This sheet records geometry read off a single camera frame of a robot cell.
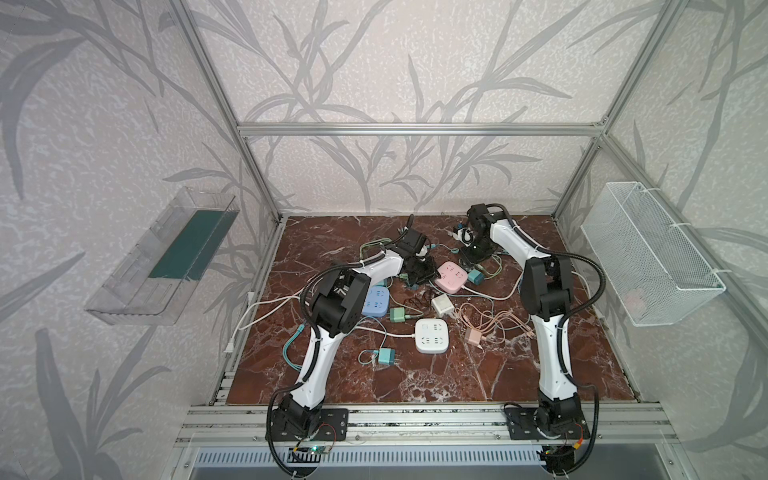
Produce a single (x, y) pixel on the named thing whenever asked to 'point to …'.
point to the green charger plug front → (397, 314)
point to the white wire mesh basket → (655, 277)
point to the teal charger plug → (386, 356)
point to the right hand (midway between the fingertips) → (470, 252)
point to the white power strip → (431, 335)
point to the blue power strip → (376, 301)
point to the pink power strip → (453, 277)
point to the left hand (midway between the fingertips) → (443, 269)
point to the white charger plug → (442, 305)
